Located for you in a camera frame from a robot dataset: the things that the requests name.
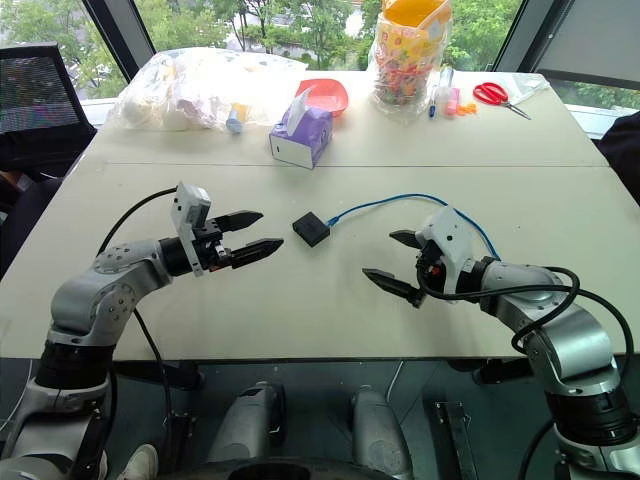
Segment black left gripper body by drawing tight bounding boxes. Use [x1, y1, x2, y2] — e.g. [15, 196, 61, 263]
[191, 216, 236, 274]

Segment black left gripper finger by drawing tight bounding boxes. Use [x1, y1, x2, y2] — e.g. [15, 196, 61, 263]
[229, 237, 286, 271]
[215, 210, 265, 235]

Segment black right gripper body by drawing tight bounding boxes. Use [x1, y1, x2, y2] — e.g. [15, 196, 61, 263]
[413, 238, 448, 303]

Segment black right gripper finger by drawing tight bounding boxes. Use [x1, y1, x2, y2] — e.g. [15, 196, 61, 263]
[388, 229, 427, 251]
[361, 267, 428, 310]

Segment small black box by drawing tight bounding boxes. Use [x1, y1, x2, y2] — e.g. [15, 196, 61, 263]
[291, 210, 332, 248]

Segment purple tissue box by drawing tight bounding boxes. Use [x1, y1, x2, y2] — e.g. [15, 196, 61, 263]
[268, 86, 334, 171]

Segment clear bag of white items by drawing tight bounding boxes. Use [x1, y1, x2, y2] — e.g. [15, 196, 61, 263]
[106, 46, 310, 134]

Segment silver rounded robot leg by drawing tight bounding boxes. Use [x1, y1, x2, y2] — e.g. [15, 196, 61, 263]
[347, 385, 415, 480]
[206, 380, 288, 465]

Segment red plastic bowl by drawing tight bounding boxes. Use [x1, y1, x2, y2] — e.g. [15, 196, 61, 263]
[294, 78, 350, 119]

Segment black metal floor stand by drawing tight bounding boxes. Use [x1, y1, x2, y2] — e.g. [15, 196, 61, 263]
[432, 399, 480, 480]

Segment clear bag of colourful pieces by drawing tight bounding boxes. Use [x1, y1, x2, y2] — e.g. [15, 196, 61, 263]
[368, 0, 454, 125]

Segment seated person in dark trousers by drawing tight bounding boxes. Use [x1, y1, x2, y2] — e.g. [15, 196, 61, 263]
[0, 168, 64, 281]

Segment empty clear plastic bag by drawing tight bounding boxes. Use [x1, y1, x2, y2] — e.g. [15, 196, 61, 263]
[498, 72, 552, 107]

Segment dark rounded robot waist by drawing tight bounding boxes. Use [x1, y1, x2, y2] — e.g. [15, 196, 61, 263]
[183, 456, 397, 480]

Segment black mesh office chair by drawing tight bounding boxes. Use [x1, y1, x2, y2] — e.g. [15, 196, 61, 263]
[0, 43, 97, 177]

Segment white shoe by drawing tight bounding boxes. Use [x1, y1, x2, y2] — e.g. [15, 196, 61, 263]
[116, 443, 161, 480]

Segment person in dark clothing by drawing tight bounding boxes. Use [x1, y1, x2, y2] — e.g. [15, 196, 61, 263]
[597, 110, 640, 207]

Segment blue cable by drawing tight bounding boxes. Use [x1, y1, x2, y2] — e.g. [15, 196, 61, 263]
[324, 193, 502, 262]

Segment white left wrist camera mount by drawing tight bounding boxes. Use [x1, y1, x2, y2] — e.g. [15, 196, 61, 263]
[169, 181, 213, 278]

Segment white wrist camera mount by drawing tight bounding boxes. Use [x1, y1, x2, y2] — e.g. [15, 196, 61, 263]
[169, 181, 213, 278]
[413, 205, 475, 305]

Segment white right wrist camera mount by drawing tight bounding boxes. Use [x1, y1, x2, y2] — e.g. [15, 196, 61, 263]
[413, 205, 475, 305]

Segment black metal table bracket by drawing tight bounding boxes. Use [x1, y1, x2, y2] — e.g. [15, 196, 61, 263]
[473, 356, 535, 387]

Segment red handled scissors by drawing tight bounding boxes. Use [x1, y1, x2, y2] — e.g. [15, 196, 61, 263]
[472, 81, 533, 122]

